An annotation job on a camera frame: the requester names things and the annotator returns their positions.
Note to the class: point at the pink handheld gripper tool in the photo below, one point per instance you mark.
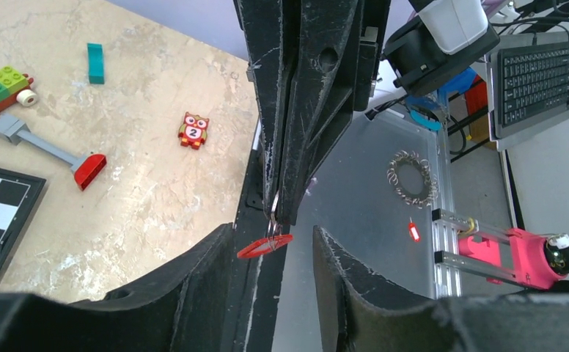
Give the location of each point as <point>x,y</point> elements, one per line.
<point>536,259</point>

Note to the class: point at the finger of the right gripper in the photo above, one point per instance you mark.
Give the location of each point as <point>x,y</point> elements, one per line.
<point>322,37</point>
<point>270,42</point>

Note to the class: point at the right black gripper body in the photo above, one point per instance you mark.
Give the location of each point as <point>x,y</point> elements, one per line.
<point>374,17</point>

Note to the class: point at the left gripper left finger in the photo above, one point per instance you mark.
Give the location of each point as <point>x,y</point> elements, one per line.
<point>180,306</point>

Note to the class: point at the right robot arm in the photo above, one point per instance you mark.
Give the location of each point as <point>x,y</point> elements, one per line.
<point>440,41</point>

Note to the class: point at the black keyboard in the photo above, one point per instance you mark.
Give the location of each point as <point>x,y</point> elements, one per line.
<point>532,85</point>

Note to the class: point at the red toy brick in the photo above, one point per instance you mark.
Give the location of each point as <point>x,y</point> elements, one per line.
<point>87,169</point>

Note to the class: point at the red owl toy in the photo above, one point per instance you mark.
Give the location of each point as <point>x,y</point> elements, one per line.
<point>193,131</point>

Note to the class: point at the black base bar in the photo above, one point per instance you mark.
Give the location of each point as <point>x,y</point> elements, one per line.
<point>255,302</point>

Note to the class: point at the teal toy block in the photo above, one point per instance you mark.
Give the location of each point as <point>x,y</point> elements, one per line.
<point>96,63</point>

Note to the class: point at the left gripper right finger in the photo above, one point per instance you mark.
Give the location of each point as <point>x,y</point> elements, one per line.
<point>361,310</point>

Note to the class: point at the spare red key tag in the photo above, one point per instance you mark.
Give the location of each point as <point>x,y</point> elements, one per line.
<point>413,231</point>

